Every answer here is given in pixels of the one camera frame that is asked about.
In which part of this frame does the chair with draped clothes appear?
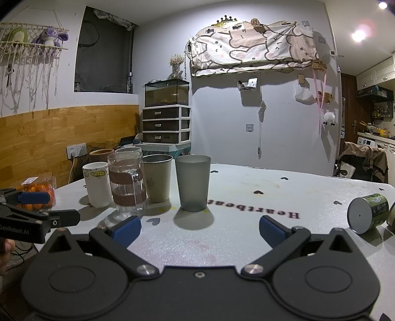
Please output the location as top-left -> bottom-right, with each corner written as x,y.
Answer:
337,141 -> 388,183

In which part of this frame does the dried flower bouquet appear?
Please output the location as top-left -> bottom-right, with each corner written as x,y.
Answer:
169,54 -> 185,80

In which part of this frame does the macrame hanging shelf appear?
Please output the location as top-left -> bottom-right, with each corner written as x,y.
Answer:
0,8 -> 70,108

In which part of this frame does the printed bear cloth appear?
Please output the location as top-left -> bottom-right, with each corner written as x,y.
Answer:
186,20 -> 322,77

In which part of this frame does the green printed metal cup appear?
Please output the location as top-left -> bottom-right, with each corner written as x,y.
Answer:
347,193 -> 390,234

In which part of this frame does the clear glass mug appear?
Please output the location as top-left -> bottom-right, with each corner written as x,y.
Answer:
114,147 -> 143,159

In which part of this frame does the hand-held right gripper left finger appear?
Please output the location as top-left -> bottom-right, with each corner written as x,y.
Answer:
46,215 -> 161,281

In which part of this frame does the green plush toy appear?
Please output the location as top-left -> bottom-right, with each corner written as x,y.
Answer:
2,27 -> 29,44

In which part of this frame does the white wall socket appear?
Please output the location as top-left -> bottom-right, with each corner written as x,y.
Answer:
66,142 -> 88,160

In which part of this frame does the clear box of oranges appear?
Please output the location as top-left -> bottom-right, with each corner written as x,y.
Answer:
15,175 -> 58,214

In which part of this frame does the white face mask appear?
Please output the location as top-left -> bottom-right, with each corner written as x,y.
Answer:
294,84 -> 316,106

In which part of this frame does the person's left hand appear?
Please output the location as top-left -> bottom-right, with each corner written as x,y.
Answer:
0,239 -> 16,276

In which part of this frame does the glass mug with brown sleeve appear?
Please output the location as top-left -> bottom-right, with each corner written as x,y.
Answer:
107,151 -> 147,221

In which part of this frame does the grey frosted cup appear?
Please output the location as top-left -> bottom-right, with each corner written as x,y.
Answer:
175,155 -> 212,212

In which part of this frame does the small wall holder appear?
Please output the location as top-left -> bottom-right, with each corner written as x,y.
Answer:
237,78 -> 259,92

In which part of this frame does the white kitchen cabinet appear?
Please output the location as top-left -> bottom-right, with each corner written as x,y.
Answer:
356,57 -> 395,91

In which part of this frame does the wooden cup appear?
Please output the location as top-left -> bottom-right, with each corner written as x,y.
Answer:
89,148 -> 116,165

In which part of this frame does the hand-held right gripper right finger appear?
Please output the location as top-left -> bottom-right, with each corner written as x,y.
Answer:
241,215 -> 356,277

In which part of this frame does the beige steel-rimmed cup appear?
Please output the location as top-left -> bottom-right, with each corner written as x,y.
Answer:
142,154 -> 174,203

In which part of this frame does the glass fish tank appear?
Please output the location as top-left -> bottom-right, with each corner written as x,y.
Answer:
144,78 -> 190,108

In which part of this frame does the white ceramic cup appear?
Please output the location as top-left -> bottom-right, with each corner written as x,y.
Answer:
82,162 -> 112,208

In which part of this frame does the teal stool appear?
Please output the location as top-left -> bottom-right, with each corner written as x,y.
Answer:
135,143 -> 192,159

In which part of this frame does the purple plush toy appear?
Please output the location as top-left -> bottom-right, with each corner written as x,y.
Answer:
32,26 -> 69,47

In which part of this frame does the gold crown decoration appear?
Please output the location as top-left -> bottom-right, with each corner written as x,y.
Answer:
215,15 -> 238,27

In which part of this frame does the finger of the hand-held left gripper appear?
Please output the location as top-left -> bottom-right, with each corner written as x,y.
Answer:
0,188 -> 52,205
0,204 -> 81,229

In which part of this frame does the white plastic drawer cabinet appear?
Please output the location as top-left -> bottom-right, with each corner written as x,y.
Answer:
141,104 -> 192,145

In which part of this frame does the dark window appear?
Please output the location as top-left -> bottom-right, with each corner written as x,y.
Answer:
74,6 -> 137,93

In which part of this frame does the white washing machine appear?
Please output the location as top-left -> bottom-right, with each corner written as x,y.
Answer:
357,136 -> 395,164

